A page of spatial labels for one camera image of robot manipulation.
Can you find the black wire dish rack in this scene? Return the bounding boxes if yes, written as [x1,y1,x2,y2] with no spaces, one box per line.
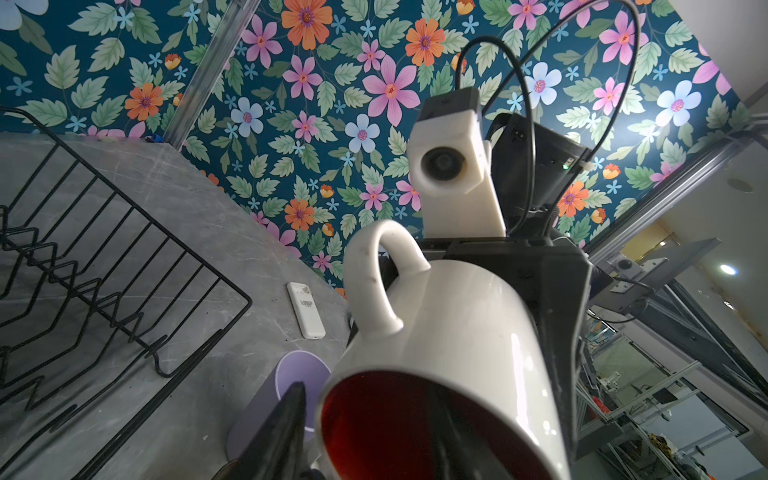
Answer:
[1,126,252,479]

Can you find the lilac plastic cup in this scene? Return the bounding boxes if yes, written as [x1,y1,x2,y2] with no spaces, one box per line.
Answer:
[225,350,331,461]

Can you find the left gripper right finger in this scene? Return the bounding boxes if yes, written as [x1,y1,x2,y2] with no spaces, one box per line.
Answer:
[427,389,513,479]

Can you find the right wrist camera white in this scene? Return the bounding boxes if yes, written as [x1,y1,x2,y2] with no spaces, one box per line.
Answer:
[406,87,507,239]

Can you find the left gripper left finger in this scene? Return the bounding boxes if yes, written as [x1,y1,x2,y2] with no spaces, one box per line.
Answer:
[214,382,325,480]

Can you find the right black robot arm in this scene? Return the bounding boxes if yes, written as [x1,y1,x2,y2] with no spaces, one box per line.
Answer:
[340,110,593,469]

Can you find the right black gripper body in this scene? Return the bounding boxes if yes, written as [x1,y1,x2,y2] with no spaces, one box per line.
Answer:
[347,233,601,457]

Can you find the white mug red inside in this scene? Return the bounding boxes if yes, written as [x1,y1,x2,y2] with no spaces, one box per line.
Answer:
[316,220,570,479]

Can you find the white remote control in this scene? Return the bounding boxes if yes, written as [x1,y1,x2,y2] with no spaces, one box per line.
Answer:
[286,282,326,340]

